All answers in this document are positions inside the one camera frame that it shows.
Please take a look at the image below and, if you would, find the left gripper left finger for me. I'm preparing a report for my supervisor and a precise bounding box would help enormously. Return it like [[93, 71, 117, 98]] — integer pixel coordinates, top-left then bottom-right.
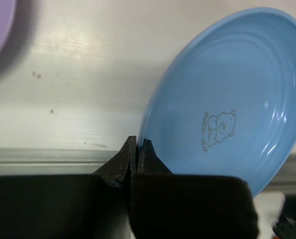
[[94, 136, 137, 189]]

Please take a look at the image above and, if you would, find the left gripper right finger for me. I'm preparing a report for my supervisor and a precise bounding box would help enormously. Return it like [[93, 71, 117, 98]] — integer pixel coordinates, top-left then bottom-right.
[[132, 139, 173, 179]]

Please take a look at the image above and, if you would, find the blue plate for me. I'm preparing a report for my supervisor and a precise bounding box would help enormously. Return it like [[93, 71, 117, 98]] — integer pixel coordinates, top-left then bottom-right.
[[138, 7, 296, 195]]

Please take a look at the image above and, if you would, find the aluminium front rail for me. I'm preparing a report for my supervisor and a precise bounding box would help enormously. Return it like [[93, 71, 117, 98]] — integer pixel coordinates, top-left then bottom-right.
[[0, 148, 296, 194]]

